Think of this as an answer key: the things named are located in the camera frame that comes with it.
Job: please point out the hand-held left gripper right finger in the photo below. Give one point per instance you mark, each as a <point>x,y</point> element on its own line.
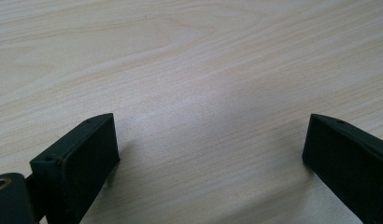
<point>345,155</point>

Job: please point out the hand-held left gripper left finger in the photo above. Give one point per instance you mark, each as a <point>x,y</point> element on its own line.
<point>80,165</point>

